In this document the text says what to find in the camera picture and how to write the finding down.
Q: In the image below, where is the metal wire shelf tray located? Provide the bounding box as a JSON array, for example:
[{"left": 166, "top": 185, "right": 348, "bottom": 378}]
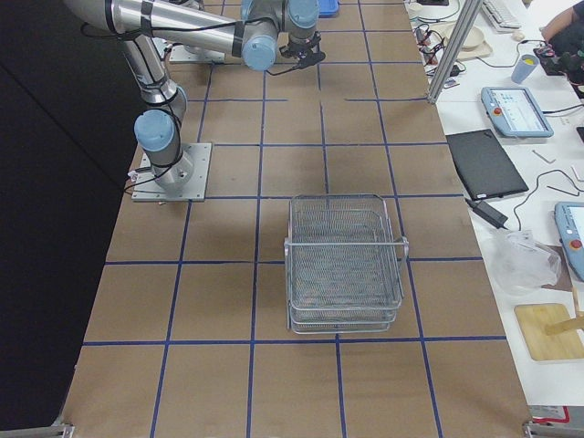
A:
[{"left": 284, "top": 194, "right": 409, "bottom": 334}]

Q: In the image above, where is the black laptop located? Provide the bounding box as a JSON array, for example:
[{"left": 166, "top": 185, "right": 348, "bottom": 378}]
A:
[{"left": 446, "top": 129, "right": 528, "bottom": 201}]

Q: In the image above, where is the aluminium frame post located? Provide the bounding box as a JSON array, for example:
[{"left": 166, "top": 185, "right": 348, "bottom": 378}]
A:
[{"left": 427, "top": 0, "right": 482, "bottom": 104}]

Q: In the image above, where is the clear plastic bag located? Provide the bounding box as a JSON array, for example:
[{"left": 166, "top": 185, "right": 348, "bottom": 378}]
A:
[{"left": 485, "top": 230, "right": 561, "bottom": 295}]

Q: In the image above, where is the blue cup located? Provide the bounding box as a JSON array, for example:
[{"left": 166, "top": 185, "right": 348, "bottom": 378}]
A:
[{"left": 511, "top": 54, "right": 539, "bottom": 84}]

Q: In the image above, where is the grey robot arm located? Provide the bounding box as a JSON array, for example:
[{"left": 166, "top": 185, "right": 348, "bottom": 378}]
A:
[{"left": 66, "top": 1, "right": 326, "bottom": 202}]

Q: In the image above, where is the black power adapter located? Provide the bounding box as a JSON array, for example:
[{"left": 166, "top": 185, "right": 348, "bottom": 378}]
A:
[{"left": 465, "top": 199, "right": 508, "bottom": 229}]

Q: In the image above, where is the black braided cable right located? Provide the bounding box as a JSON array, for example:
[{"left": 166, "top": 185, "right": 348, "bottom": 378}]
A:
[{"left": 266, "top": 62, "right": 306, "bottom": 77}]

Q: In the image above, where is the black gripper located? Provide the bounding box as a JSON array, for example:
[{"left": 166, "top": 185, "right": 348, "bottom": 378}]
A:
[{"left": 279, "top": 31, "right": 321, "bottom": 58}]

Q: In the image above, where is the blue teach pendant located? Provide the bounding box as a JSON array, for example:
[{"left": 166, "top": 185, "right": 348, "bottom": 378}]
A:
[
  {"left": 480, "top": 87, "right": 554, "bottom": 138},
  {"left": 554, "top": 202, "right": 584, "bottom": 281}
]

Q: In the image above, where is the wooden board stand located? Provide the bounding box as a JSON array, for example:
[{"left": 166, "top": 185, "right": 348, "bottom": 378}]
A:
[{"left": 514, "top": 288, "right": 583, "bottom": 361}]

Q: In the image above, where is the beige tray with plates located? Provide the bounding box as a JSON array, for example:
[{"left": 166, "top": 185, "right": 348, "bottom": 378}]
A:
[{"left": 434, "top": 22, "right": 493, "bottom": 61}]

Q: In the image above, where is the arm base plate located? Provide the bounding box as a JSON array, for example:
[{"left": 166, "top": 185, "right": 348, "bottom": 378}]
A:
[
  {"left": 165, "top": 43, "right": 224, "bottom": 64},
  {"left": 130, "top": 143, "right": 213, "bottom": 202}
]

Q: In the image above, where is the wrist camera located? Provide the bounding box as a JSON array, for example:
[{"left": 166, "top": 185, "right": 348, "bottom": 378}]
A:
[{"left": 297, "top": 50, "right": 326, "bottom": 69}]

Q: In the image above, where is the blue plastic tray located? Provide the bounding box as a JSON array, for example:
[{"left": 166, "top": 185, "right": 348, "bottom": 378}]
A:
[{"left": 318, "top": 0, "right": 339, "bottom": 18}]

